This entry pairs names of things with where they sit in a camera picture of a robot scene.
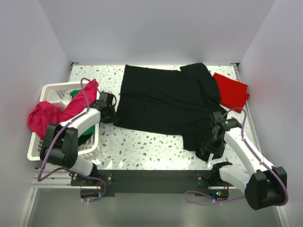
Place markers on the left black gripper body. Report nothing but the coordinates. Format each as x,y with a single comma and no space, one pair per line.
110,115

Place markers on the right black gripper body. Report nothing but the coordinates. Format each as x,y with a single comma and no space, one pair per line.
211,145

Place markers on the black t-shirt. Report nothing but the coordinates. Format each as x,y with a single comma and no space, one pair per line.
172,102

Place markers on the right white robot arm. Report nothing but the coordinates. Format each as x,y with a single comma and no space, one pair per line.
262,183

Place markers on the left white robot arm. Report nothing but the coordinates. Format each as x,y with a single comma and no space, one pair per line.
60,144

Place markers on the black garment in basket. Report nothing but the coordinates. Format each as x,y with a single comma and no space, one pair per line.
84,138

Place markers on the folded red t-shirt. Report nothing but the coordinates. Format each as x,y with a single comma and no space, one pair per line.
233,93

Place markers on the magenta t-shirt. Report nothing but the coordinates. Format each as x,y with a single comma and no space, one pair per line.
46,113

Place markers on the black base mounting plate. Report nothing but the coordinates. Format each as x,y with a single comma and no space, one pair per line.
150,181

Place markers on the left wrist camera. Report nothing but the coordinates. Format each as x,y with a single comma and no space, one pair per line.
107,99

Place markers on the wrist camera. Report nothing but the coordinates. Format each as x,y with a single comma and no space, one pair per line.
218,121
107,99

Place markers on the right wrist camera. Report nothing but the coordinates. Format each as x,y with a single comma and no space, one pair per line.
218,121

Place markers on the aluminium frame rail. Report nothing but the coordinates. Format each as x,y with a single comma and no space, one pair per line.
51,203

